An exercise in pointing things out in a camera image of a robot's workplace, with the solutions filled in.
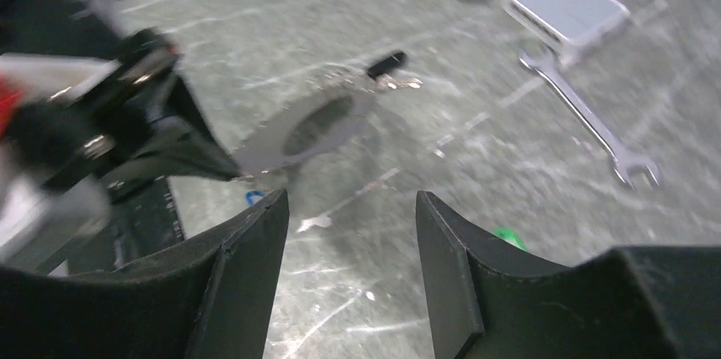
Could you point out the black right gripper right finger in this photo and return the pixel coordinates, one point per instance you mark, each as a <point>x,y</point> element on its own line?
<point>488,299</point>

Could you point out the white network switch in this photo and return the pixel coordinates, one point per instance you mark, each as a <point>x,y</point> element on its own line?
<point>569,27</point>

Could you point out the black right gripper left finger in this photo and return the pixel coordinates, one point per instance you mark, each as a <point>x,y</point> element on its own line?
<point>208,297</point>

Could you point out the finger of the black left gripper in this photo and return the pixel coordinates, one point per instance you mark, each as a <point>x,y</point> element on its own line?
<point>181,103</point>
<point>177,154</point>

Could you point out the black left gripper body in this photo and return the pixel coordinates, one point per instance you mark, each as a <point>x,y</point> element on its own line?
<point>66,137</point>

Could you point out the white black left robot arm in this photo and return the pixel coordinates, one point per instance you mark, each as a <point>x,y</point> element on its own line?
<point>80,213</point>

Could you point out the silver right wrench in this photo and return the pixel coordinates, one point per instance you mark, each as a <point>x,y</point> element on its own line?
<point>624,162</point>

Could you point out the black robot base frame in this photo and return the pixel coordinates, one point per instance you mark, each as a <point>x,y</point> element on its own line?
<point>142,224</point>

